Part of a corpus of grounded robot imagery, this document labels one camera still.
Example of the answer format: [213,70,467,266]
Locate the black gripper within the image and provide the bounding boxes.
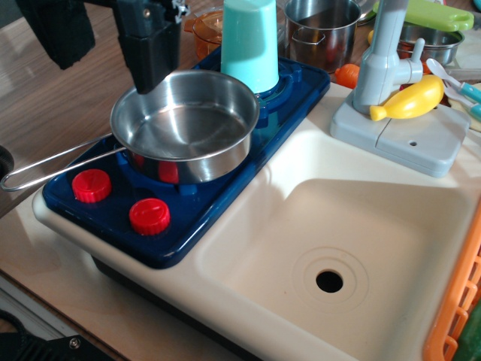
[17,0,190,94]

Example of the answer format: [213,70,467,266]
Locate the small steel frying pan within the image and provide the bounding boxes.
[0,68,262,193]

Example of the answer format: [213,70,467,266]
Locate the red stove knob left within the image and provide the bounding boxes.
[71,168,112,203]

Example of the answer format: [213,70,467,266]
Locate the red stove knob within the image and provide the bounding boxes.
[129,198,171,236]
[71,168,112,203]

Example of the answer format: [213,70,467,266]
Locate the blue toy stove top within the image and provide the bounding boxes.
[32,50,331,268]

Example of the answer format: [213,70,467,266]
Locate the red stove knob right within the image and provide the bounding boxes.
[129,198,171,236]

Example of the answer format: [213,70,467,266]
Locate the cream toy sink unit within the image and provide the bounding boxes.
[32,81,481,361]

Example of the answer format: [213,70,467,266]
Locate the orange transparent toy pot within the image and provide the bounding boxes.
[183,10,223,59]

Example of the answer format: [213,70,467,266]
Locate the turquoise plastic cup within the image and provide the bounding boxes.
[221,1,279,93]

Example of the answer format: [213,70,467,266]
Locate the black knob at edge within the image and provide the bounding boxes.
[0,146,14,177]

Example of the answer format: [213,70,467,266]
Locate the orange toy carrot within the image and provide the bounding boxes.
[334,63,360,89]

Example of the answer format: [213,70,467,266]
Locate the yellow toy banana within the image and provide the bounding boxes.
[369,74,444,122]

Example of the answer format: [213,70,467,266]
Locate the shallow steel bowl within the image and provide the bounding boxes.
[398,23,464,65]

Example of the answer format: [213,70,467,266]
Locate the grey toy faucet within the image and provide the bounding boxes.
[330,1,470,177]

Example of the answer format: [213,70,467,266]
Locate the orange plastic basket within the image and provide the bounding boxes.
[422,211,480,360]

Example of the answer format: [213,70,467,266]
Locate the green object in basket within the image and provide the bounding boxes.
[453,302,480,361]

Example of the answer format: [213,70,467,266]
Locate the steel pot with handles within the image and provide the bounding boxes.
[283,0,362,74]

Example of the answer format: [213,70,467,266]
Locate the black cable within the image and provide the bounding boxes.
[0,310,29,341]

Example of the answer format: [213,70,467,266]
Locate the white spoon teal handle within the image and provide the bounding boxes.
[426,58,481,103]

